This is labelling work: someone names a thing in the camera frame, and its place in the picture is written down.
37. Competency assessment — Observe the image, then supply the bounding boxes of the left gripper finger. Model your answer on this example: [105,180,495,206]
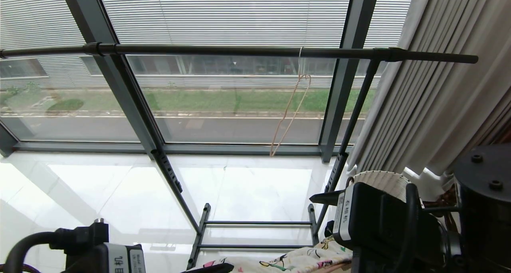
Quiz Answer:
[181,263,235,273]

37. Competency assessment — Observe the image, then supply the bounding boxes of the cream printed garment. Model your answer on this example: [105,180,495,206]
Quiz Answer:
[188,235,354,273]

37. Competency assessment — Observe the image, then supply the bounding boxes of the pink clothes hanger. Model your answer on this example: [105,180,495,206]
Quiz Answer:
[269,46,312,158]

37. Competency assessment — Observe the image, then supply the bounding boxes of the white laundry basket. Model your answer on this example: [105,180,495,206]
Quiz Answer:
[345,170,424,210]

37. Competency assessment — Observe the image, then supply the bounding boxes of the black clothes rack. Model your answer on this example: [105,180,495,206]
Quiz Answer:
[0,42,479,270]

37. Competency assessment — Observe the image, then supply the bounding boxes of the window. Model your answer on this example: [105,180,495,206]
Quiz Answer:
[0,0,416,162]

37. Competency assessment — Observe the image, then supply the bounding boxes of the beige curtain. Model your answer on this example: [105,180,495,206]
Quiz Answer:
[347,0,511,178]

